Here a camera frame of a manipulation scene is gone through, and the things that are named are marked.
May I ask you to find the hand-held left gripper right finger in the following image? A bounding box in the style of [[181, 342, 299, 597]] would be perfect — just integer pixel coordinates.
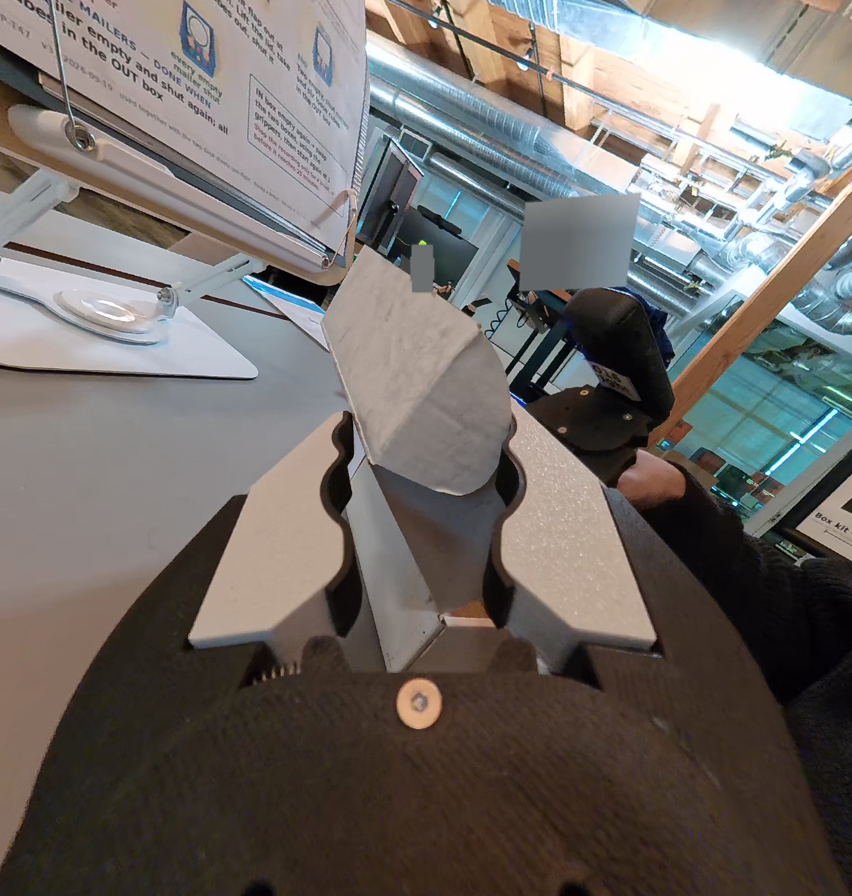
[[482, 407, 661, 674]]

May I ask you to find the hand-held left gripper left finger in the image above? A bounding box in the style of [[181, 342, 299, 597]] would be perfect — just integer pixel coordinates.
[[188, 412, 364, 667]]

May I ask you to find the white cardboard mailer box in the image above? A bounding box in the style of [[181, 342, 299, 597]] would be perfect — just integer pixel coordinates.
[[321, 245, 515, 674]]

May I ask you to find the person's right forearm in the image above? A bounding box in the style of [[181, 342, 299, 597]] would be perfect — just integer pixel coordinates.
[[632, 462, 852, 704]]

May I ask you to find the grey desk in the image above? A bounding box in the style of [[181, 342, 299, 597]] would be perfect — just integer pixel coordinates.
[[0, 183, 539, 896]]

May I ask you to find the person's right hand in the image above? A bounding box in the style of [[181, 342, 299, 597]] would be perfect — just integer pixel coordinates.
[[617, 450, 687, 510]]

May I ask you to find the orange-topped table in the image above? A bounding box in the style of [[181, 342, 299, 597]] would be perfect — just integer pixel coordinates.
[[506, 259, 575, 401]]

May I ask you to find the black monitor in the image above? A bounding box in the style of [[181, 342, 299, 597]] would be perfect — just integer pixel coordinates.
[[393, 206, 480, 279]]

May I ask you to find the white document stand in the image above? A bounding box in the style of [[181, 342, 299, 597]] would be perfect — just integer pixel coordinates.
[[0, 35, 360, 382]]

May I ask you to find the blue-edged paper sheet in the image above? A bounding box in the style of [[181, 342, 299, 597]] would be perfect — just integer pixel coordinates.
[[244, 274, 333, 352]]

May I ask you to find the white printed sign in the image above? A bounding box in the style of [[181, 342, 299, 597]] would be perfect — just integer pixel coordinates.
[[793, 455, 852, 569]]

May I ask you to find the grey framed panel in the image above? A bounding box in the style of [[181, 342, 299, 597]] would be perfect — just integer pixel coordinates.
[[359, 136, 427, 261]]

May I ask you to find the printed instruction sheet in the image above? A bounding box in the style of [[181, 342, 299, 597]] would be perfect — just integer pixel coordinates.
[[0, 0, 369, 272]]

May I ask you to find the wooden post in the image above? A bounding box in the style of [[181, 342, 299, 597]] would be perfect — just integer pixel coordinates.
[[646, 161, 852, 450]]

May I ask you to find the silver ventilation duct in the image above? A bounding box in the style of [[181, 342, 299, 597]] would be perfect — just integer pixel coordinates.
[[366, 31, 651, 233]]

